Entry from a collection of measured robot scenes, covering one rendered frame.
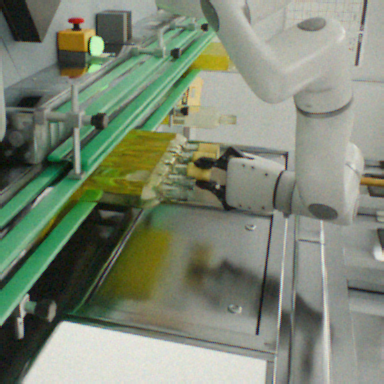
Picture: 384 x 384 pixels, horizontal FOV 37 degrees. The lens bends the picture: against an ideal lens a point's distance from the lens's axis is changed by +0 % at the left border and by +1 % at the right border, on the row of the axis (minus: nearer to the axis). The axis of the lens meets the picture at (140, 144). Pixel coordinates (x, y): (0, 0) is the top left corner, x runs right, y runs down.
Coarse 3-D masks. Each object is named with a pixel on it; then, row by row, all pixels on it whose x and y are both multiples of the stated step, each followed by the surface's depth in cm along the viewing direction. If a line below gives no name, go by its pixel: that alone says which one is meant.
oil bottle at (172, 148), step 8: (120, 144) 120; (128, 144) 119; (136, 144) 119; (144, 144) 119; (152, 144) 119; (160, 144) 119; (168, 144) 119; (176, 144) 120; (168, 152) 117; (176, 152) 118; (176, 160) 118
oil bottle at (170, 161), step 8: (112, 152) 116; (120, 152) 116; (128, 152) 116; (136, 152) 116; (144, 152) 116; (152, 152) 116; (160, 152) 116; (152, 160) 112; (160, 160) 112; (168, 160) 113
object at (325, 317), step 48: (192, 192) 142; (96, 240) 119; (288, 240) 118; (336, 240) 118; (48, 288) 104; (288, 288) 102; (336, 288) 102; (0, 336) 91; (288, 336) 90; (336, 336) 90
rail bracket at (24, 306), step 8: (24, 296) 81; (24, 304) 81; (32, 304) 80; (40, 304) 79; (48, 304) 80; (16, 312) 80; (24, 312) 81; (32, 312) 80; (40, 312) 79; (48, 312) 79; (16, 320) 82; (48, 320) 80; (16, 328) 82; (16, 336) 83
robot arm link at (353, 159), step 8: (352, 144) 96; (352, 152) 94; (360, 152) 95; (352, 160) 93; (360, 160) 95; (352, 168) 93; (360, 168) 94; (360, 176) 98; (296, 192) 101; (296, 200) 101; (352, 200) 97; (296, 208) 101; (304, 208) 101; (352, 208) 97; (304, 216) 103; (312, 216) 101; (344, 216) 97; (352, 216) 98; (336, 224) 100; (344, 224) 99
